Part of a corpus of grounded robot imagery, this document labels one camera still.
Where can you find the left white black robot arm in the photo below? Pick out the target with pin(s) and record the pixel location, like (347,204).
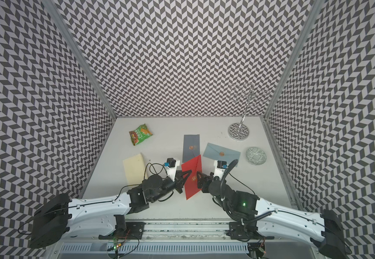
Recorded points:
(63,217)

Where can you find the red envelope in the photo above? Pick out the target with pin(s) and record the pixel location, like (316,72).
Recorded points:
(191,185)

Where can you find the green snack bag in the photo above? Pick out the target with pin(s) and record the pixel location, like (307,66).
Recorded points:
(140,134)

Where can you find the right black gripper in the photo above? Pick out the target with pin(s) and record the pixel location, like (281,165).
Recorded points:
(205,179)

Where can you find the aluminium front rail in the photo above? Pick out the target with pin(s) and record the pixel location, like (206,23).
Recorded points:
(187,230)

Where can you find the green patterned ceramic dish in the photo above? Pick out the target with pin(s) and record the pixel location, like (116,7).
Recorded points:
(256,156)

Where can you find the light blue envelope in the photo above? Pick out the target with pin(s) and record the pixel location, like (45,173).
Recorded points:
(220,153)

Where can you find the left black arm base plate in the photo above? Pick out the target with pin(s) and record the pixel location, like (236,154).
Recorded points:
(126,230)

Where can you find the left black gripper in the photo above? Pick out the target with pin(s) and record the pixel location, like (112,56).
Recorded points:
(180,181)

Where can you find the dark grey envelope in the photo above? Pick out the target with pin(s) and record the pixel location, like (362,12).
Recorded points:
(191,147)

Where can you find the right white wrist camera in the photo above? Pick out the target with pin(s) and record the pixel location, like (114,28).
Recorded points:
(219,168)

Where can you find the cream yellow envelope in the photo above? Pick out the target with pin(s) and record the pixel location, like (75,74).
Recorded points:
(134,169)

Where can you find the chrome jewellery stand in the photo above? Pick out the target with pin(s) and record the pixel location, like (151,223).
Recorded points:
(251,97)

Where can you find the left circuit board with wires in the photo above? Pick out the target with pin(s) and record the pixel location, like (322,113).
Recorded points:
(121,249)

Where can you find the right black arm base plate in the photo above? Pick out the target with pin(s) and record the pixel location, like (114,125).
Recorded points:
(237,231)

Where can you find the circuit board with wires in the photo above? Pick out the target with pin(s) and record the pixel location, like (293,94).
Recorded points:
(121,249)
(256,250)

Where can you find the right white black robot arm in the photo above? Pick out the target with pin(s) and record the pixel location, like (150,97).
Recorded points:
(254,218)

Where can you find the right circuit board with wires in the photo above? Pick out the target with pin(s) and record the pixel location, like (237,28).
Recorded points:
(256,250)

